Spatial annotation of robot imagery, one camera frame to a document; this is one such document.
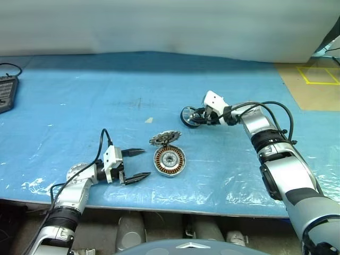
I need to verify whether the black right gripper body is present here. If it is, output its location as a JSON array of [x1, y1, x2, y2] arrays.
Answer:
[[203, 105, 221, 125]]

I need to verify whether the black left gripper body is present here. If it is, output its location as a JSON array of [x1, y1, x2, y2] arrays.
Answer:
[[110, 161, 128, 185]]

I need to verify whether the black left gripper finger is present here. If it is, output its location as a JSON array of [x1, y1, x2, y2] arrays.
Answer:
[[121, 148, 146, 158], [123, 172, 152, 186]]

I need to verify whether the black silver rotor cover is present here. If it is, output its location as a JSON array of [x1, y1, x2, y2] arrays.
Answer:
[[180, 105, 207, 129]]

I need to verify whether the silver finned rotor disc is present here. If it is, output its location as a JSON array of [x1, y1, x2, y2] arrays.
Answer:
[[148, 130, 183, 147]]

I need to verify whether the silver motor stator housing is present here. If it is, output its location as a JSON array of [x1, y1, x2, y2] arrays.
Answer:
[[153, 144, 187, 178]]

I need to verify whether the grey rounded cylinder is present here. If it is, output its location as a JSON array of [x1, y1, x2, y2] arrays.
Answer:
[[116, 214, 146, 252], [191, 216, 226, 241]]

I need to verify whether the blue plastic table cover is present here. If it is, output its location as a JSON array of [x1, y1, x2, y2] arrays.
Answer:
[[0, 50, 340, 219]]

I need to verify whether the white sneaker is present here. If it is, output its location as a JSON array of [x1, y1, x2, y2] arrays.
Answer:
[[226, 230, 249, 247], [71, 247, 96, 255]]

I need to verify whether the grey robot torso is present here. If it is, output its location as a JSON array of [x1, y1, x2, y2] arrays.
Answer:
[[111, 239, 269, 255]]

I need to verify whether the white backdrop sheet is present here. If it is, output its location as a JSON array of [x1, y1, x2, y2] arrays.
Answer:
[[0, 0, 340, 64]]

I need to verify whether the black keypad device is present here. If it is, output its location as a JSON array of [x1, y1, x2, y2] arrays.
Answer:
[[0, 75, 20, 114]]

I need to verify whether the dark background equipment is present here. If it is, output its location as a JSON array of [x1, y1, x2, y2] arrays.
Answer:
[[313, 23, 340, 58]]

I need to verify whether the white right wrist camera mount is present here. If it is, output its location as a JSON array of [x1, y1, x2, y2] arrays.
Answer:
[[203, 90, 232, 125]]

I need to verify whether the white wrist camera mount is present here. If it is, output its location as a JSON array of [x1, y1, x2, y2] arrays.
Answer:
[[103, 145, 123, 184], [203, 90, 232, 125]]

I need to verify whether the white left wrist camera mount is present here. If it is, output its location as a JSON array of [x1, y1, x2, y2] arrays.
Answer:
[[103, 145, 123, 184]]

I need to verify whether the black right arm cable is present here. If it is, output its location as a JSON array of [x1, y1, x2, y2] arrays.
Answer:
[[224, 100, 298, 146]]

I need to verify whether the thin black device cable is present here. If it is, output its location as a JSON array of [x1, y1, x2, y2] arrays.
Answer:
[[0, 63, 23, 78]]

